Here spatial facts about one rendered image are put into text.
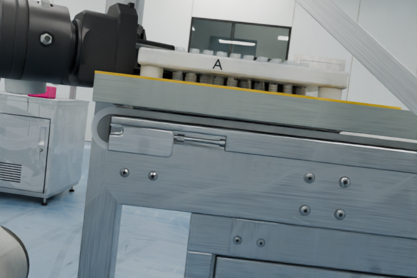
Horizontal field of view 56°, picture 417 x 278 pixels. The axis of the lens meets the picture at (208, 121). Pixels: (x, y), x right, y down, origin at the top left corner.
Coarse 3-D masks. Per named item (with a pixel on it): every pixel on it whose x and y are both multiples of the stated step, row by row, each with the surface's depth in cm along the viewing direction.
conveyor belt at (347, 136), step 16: (112, 112) 45; (128, 112) 45; (144, 112) 45; (160, 112) 45; (176, 112) 50; (96, 128) 45; (240, 128) 45; (256, 128) 45; (272, 128) 45; (288, 128) 45; (304, 128) 47; (384, 144) 45; (400, 144) 45; (416, 144) 45
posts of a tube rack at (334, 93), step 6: (144, 66) 45; (150, 66) 45; (156, 66) 45; (144, 72) 45; (150, 72) 45; (156, 72) 45; (162, 72) 46; (162, 78) 46; (318, 90) 46; (324, 90) 45; (330, 90) 45; (336, 90) 45; (342, 90) 46; (318, 96) 46; (324, 96) 45; (330, 96) 45; (336, 96) 45
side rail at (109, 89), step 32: (96, 96) 43; (128, 96) 43; (160, 96) 43; (192, 96) 43; (224, 96) 43; (256, 96) 43; (288, 96) 43; (352, 128) 43; (384, 128) 43; (416, 128) 43
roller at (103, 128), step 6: (108, 114) 45; (114, 114) 45; (102, 120) 44; (108, 120) 44; (102, 126) 44; (108, 126) 44; (102, 132) 44; (108, 132) 44; (102, 138) 44; (108, 138) 44
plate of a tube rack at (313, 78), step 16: (144, 48) 45; (144, 64) 45; (160, 64) 45; (176, 64) 45; (192, 64) 45; (208, 64) 45; (224, 64) 45; (240, 64) 45; (256, 64) 45; (272, 64) 45; (224, 80) 56; (256, 80) 48; (272, 80) 45; (288, 80) 45; (304, 80) 45; (320, 80) 45; (336, 80) 45
